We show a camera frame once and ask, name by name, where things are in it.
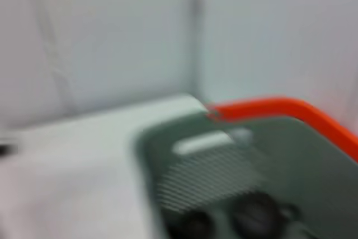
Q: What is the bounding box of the black clay teapot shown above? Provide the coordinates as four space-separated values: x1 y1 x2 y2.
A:
230 191 302 236

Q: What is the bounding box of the orange basket carry handle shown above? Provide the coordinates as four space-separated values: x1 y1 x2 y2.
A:
205 96 358 164

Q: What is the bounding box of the grey-green perforated storage basket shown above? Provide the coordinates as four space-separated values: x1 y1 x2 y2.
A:
131 110 358 239

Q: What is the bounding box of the small dark clay cup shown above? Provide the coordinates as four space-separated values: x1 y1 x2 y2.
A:
172 210 220 239

